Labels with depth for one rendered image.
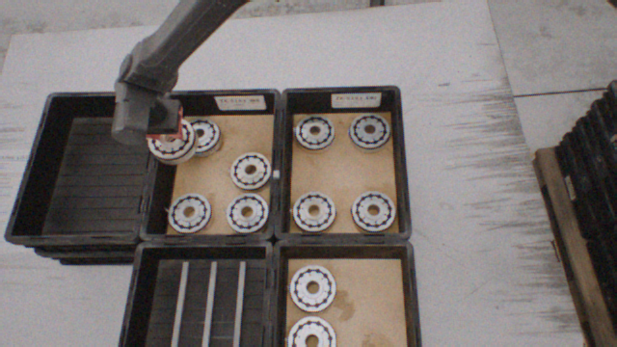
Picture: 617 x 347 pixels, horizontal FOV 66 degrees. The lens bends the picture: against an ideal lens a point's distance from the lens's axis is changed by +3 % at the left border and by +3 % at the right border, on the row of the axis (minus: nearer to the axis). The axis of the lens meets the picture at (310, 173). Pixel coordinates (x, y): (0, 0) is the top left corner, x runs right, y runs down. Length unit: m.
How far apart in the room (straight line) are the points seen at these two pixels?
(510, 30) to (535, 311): 1.68
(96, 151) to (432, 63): 1.01
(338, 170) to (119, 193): 0.56
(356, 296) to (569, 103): 1.67
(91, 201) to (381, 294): 0.75
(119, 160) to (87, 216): 0.16
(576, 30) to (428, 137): 1.50
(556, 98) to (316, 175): 1.55
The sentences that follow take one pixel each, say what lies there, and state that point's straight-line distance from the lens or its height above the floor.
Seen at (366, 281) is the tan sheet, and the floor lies 0.83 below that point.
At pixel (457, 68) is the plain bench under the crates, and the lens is 1.55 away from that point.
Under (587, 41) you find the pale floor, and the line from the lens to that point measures 2.74.
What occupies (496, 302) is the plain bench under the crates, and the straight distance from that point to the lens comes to 1.28.
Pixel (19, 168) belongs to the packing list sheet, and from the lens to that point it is 1.63.
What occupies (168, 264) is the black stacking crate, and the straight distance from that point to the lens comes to 1.18.
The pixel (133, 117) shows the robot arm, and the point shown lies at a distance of 0.86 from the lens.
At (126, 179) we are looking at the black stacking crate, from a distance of 1.30.
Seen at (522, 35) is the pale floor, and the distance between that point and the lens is 2.67.
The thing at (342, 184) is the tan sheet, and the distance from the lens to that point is 1.17.
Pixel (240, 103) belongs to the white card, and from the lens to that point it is 1.25.
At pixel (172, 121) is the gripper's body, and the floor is 1.12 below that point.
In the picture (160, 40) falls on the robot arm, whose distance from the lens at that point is 0.75.
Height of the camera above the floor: 1.90
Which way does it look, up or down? 65 degrees down
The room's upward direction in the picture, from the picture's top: 9 degrees counter-clockwise
